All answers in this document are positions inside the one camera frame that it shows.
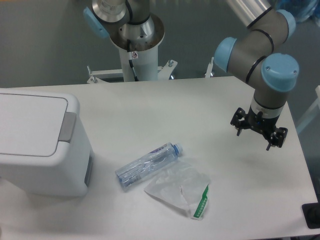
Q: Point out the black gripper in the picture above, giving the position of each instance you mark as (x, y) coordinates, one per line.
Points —
(263, 121)

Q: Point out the white push-lid trash can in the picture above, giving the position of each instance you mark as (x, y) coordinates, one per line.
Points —
(44, 148)

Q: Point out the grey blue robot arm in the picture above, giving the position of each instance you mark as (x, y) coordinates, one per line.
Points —
(252, 60)

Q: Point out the clear plastic bag green label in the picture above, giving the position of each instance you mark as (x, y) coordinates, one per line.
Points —
(182, 187)

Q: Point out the black device at table edge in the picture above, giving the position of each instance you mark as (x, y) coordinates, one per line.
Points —
(311, 212)

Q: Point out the blue plastic bag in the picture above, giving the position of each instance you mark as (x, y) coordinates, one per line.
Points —
(300, 9)

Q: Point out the clear plastic water bottle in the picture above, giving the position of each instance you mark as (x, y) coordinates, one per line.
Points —
(148, 165)

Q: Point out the white frame at right edge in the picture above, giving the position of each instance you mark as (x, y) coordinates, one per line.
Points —
(310, 114)

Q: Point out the white metal base frame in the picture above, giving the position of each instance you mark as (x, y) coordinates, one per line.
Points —
(164, 72)

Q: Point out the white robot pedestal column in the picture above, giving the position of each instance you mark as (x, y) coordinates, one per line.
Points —
(137, 45)

